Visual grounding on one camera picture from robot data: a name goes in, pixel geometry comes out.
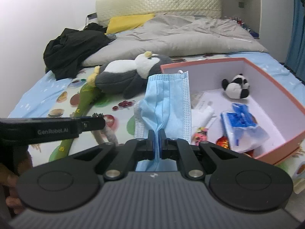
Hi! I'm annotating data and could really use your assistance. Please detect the grey fuzzy plush piece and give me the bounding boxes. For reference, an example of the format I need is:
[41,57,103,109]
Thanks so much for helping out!
[94,124,118,145]

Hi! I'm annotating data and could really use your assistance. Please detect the blue curtain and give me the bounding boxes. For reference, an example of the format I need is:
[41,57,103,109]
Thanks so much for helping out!
[285,0,305,77]

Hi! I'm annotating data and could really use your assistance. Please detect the white cabinet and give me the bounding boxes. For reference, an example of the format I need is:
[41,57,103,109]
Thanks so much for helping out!
[220,0,296,64]

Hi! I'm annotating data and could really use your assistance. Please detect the yellow pillow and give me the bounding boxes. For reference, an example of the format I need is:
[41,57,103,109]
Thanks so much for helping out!
[105,14,155,35]

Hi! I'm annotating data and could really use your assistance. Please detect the grey printed white packet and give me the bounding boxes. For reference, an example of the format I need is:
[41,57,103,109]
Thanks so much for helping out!
[191,92,215,110]

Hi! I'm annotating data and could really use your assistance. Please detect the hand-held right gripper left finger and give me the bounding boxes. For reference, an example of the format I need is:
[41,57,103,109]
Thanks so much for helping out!
[68,129,159,181]

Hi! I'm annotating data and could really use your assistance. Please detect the person's left hand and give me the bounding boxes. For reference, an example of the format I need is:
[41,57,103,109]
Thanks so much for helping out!
[0,153,32,216]

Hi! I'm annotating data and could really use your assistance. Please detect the pink cardboard box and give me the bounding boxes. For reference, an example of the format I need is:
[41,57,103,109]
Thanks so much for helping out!
[160,57,305,165]

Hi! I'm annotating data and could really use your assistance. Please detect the green fabric massage hammer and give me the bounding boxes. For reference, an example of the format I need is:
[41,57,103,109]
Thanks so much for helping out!
[49,77,105,163]

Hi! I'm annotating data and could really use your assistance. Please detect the grey duvet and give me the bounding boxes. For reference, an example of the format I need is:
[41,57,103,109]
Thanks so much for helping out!
[82,14,268,67]

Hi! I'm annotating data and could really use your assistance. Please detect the black charger with cable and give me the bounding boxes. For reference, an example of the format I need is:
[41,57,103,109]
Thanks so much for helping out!
[86,13,98,27]

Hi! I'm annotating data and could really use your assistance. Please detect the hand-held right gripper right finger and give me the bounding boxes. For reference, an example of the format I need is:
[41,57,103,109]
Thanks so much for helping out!
[158,129,241,180]

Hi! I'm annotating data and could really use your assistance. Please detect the blue face mask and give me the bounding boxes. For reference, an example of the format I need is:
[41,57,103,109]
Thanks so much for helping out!
[133,70,192,172]

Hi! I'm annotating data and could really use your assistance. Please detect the black clothing pile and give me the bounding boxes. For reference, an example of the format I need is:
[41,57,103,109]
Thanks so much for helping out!
[43,28,112,81]

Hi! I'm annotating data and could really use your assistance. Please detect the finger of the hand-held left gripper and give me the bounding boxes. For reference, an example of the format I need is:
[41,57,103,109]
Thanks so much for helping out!
[77,115,106,132]

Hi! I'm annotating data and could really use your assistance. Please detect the small black cloth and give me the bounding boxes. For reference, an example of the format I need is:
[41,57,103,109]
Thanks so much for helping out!
[83,23,108,32]

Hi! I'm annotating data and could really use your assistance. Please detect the blue tissue pack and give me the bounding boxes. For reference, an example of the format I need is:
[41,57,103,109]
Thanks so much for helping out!
[220,102,270,153]

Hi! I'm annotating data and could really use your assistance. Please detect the dark red snack packet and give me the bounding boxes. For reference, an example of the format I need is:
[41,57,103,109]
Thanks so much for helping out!
[216,135,231,150]

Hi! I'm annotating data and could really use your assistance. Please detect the fruit print bed sheet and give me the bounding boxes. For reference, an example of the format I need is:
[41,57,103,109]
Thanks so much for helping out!
[7,51,305,194]

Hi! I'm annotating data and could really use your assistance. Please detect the white textured cloth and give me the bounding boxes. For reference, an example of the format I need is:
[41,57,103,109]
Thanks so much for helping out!
[191,105,217,130]

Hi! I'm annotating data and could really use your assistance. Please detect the row of small bottles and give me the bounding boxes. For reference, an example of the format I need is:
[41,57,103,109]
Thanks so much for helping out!
[224,16,259,39]

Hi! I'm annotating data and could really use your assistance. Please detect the cream quilted headboard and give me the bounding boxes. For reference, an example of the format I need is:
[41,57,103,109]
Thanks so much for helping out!
[95,0,222,28]

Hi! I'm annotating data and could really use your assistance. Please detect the small panda plush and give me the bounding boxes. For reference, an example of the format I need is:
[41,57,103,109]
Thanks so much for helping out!
[222,74,250,99]

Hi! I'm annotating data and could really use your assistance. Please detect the grey white penguin plush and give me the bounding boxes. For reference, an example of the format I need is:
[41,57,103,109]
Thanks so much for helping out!
[87,51,172,99]

